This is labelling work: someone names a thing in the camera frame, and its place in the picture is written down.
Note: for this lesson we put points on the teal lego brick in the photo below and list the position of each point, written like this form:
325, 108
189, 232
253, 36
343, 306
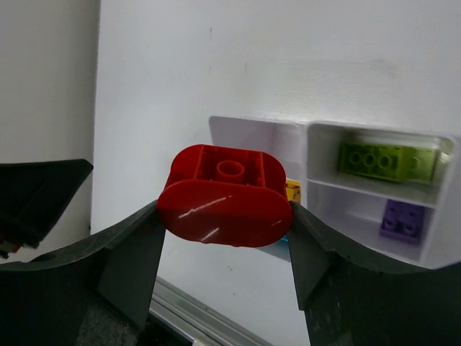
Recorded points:
283, 240

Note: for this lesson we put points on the aluminium table rail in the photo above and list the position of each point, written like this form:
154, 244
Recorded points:
195, 321

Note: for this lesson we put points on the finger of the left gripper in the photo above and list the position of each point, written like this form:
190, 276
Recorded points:
34, 197

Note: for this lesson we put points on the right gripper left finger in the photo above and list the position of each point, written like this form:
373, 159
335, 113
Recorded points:
96, 291

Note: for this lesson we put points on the yellow and lime lego stack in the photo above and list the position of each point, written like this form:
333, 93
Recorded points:
293, 190

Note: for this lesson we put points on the red round lego brick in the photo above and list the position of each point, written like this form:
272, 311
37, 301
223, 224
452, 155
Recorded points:
217, 195

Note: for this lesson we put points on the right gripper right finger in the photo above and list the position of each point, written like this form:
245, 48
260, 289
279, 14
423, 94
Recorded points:
353, 295

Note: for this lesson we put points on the purple sloped lego brick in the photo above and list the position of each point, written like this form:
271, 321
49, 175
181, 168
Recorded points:
403, 221

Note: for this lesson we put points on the lime long lego brick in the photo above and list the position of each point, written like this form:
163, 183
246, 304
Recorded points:
379, 161

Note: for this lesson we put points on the right white divided container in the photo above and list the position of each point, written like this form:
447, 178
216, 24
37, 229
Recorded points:
355, 205

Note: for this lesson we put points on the lime square lego brick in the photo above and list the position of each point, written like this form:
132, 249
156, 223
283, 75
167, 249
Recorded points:
423, 163

